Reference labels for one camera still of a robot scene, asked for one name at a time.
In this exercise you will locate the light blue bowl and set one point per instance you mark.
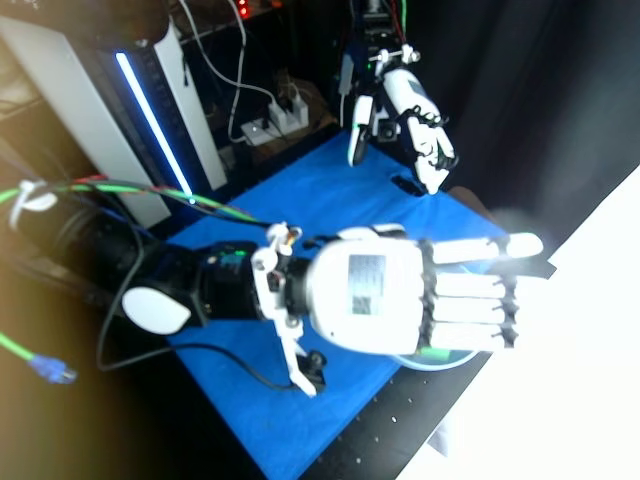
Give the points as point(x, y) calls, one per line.
point(425, 364)

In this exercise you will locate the blue cloth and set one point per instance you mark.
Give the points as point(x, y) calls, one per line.
point(310, 210)

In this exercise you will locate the small black object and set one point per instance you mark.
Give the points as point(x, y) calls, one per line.
point(406, 186)

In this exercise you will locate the white power adapter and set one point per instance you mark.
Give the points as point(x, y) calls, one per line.
point(257, 131)

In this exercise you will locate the white power strip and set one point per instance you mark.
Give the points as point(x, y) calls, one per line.
point(290, 112)

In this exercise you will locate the slim white device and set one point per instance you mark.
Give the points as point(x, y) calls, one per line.
point(345, 75)

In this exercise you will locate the white tower with light strip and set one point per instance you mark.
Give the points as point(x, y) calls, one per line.
point(75, 110)

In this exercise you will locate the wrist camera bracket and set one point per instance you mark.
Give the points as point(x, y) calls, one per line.
point(302, 365)

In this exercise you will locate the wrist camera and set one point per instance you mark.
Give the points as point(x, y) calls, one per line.
point(389, 132)

